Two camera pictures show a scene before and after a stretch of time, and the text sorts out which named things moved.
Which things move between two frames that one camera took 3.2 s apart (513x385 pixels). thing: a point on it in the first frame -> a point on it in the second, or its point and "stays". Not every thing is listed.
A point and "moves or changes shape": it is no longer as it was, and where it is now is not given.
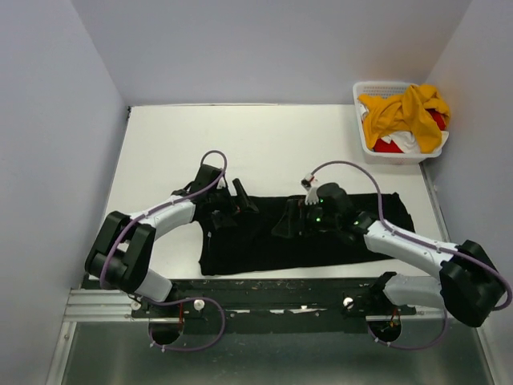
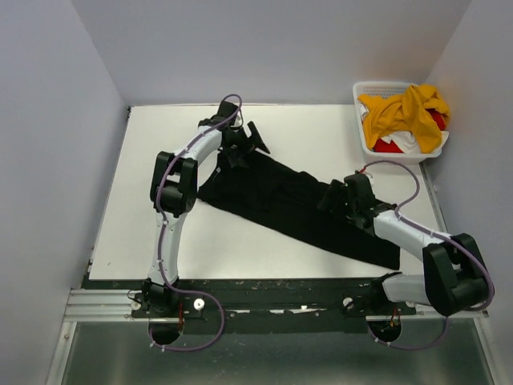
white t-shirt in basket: [405, 140] stays
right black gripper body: [313, 218] -> [341, 206]
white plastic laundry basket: [389, 89] stays
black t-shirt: [249, 246] moves or changes shape
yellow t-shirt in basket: [407, 111] stays
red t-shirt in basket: [381, 146] stays
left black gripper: [240, 201] -> [249, 143]
